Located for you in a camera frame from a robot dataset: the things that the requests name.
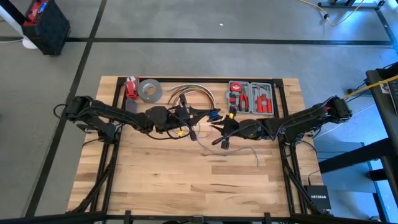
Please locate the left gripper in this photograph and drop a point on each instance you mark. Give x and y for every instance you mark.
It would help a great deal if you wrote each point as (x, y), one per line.
(183, 118)

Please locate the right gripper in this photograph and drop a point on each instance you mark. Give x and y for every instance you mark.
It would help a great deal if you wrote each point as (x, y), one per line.
(233, 126)

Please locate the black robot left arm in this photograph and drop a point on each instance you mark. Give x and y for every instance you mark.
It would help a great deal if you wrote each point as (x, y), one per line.
(102, 112)

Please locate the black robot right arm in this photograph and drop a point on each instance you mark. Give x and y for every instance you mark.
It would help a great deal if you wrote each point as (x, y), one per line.
(298, 121)

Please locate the yellow label tag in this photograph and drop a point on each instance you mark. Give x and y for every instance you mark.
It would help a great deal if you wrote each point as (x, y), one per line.
(180, 133)
(231, 116)

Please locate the red tape measure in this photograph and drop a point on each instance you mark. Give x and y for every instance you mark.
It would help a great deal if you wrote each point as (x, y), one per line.
(235, 87)

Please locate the grey cylinder with red rim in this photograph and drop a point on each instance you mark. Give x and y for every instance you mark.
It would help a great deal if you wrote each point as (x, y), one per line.
(131, 105)

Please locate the black side desk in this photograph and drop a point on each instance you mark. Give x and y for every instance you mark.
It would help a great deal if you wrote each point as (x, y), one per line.
(385, 124)

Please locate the black crate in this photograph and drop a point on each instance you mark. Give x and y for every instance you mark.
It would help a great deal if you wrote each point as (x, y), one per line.
(46, 28)

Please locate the white column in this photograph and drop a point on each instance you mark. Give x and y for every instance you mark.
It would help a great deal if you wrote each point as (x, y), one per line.
(15, 25)

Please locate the grey duct tape roll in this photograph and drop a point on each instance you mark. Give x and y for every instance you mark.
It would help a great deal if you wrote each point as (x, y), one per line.
(141, 93)

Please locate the black table frame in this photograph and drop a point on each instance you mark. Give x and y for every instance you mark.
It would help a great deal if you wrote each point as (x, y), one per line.
(113, 174)

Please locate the black network switch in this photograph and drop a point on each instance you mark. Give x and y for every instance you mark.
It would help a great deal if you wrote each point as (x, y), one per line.
(317, 197)

